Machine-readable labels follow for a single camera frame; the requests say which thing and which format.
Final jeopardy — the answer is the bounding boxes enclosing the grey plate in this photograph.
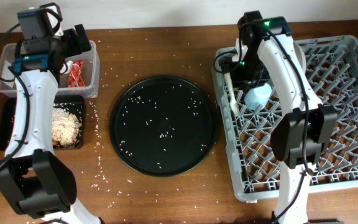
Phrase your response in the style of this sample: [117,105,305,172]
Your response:
[293,42,306,75]

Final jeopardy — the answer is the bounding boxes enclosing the light blue plastic cup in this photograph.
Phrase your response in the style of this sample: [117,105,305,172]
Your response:
[244,83,272,111]

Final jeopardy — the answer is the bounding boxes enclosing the grey dishwasher rack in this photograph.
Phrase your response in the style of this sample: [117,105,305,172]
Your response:
[212,35,358,202]

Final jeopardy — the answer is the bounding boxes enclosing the clear plastic bin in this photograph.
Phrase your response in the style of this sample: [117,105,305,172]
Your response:
[0,40,100,98]

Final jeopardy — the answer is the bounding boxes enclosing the oats and nuts food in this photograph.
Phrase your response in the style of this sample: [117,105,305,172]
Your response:
[52,108,82,147]

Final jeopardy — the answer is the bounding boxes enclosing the red snack wrapper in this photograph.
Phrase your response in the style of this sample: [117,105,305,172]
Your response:
[68,60,85,88]

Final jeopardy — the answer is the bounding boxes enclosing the round black tray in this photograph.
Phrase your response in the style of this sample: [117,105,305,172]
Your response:
[109,76,218,177]

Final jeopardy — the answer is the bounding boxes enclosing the black rectangular tray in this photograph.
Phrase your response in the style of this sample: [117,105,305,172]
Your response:
[0,95,86,151]

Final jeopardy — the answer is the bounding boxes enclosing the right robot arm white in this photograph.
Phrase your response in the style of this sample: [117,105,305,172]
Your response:
[214,11,337,223]

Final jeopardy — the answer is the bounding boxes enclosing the white tissue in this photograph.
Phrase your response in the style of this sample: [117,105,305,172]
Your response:
[60,60,73,75]

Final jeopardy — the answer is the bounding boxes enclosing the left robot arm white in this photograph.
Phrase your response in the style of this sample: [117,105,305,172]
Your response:
[0,2,101,223]

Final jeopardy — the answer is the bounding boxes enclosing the white plastic fork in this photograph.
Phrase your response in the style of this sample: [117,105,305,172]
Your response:
[223,73,239,116]

